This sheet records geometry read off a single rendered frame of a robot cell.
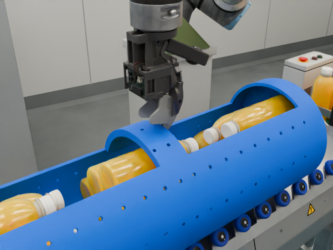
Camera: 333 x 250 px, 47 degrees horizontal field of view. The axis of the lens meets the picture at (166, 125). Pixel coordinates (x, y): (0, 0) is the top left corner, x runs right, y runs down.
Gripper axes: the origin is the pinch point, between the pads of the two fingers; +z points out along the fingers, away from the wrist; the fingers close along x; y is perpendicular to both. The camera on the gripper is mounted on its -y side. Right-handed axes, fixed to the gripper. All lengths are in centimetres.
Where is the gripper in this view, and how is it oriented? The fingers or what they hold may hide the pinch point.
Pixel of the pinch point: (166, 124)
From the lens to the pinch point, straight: 76.4
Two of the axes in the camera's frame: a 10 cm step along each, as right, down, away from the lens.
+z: 0.0, 8.8, 4.8
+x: 6.0, 3.8, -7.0
